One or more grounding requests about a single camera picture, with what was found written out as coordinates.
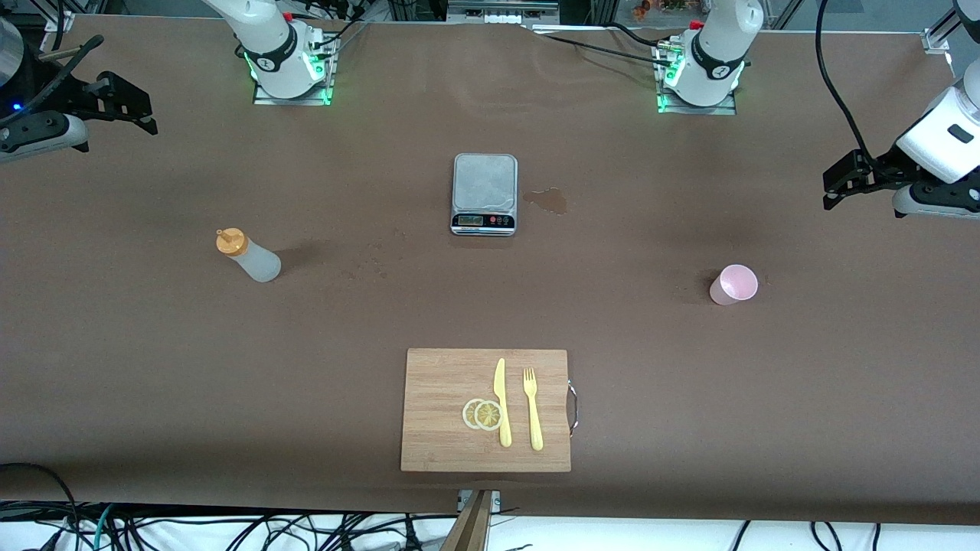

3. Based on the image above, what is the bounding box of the pink plastic cup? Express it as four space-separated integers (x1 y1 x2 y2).
709 264 760 306

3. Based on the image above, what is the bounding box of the translucent sauce bottle orange cap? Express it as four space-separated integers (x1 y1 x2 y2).
215 228 283 283

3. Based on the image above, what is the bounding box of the brown liquid spill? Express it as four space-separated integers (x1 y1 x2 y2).
523 187 569 217

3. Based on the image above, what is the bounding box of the silver digital kitchen scale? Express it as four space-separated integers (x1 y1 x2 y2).
450 153 518 236

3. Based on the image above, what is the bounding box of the yellow plastic fork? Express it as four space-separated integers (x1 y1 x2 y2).
523 367 544 452

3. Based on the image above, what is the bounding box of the yellow plastic knife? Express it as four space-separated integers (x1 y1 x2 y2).
493 358 512 448

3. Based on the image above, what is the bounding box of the wooden cutting board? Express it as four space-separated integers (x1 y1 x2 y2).
400 348 580 473

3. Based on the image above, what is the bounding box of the wooden beam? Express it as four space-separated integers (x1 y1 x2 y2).
440 490 495 551

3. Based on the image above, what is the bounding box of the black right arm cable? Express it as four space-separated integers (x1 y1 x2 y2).
0 34 105 123

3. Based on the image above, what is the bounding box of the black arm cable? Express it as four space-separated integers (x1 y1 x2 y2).
0 34 105 123
815 0 875 165

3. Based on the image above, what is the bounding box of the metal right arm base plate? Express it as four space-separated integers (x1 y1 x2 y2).
253 34 335 106

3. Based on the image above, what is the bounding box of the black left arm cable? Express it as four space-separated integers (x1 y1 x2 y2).
815 0 875 165

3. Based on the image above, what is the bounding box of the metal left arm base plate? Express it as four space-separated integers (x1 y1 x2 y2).
657 42 737 116

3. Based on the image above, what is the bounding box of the black base cable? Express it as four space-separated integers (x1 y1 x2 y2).
306 17 370 53

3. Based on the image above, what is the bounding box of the short black table cable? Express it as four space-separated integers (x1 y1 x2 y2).
609 21 675 48

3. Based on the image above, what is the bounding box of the long black table cable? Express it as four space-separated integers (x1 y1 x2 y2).
532 32 667 66

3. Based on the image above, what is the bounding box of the black looped floor cable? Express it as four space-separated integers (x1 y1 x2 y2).
0 462 79 536

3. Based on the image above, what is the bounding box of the teal floor cable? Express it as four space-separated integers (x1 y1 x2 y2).
90 504 117 551

